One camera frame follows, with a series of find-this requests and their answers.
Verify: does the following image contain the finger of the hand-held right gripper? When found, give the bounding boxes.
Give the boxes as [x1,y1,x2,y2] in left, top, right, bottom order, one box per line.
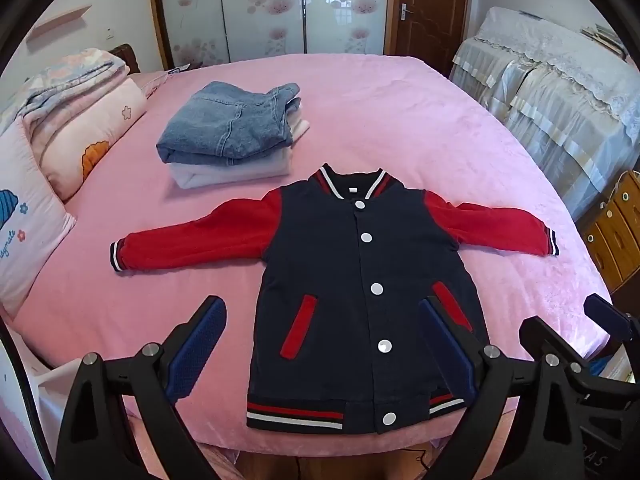
[584,294,640,357]
[519,316,587,367]

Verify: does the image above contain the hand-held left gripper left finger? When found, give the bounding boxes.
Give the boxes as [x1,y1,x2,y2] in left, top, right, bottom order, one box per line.
[55,296,229,480]

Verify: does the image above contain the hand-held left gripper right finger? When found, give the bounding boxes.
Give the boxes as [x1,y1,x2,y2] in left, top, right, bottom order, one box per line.
[419,297,592,480]

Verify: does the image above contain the navy and red baseball jacket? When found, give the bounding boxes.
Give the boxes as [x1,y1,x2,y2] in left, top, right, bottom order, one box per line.
[110,162,561,435]

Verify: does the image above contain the wooden drawer cabinet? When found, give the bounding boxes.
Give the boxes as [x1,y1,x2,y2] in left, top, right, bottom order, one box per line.
[575,170,640,301]

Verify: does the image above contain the folded white garment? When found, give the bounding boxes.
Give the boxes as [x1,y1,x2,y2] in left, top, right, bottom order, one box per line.
[167,100,311,191]

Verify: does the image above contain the pink cartoon print pillow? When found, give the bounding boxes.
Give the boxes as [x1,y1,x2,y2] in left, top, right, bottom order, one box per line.
[0,120,77,318]

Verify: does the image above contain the folded blue jeans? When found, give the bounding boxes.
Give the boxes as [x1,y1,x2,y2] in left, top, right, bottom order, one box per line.
[156,81,302,166]

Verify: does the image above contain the pink bed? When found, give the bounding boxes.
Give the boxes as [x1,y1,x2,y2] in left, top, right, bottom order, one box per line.
[10,54,613,456]

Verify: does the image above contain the white lace covered furniture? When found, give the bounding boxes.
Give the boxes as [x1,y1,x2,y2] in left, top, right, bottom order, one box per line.
[449,6,640,221]

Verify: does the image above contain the folded pink flower quilt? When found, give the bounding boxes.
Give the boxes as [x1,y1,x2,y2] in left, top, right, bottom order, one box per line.
[22,77,148,203]

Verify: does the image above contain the stack of books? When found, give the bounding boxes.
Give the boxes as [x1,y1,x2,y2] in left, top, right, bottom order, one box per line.
[580,22,628,58]

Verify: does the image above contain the dark wooden headboard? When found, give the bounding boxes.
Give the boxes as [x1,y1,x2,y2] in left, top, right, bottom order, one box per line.
[107,44,142,76]

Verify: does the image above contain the folded floral blanket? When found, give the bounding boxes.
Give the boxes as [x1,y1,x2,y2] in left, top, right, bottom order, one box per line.
[0,48,130,133]

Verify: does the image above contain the brown wooden door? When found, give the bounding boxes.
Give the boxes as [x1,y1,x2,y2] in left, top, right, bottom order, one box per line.
[387,0,473,78]

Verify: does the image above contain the floral sliding door wardrobe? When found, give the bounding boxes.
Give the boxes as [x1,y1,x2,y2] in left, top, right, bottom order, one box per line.
[147,0,396,68]

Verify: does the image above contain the white wall shelf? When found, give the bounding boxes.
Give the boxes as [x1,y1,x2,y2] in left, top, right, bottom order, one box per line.
[25,5,93,43]

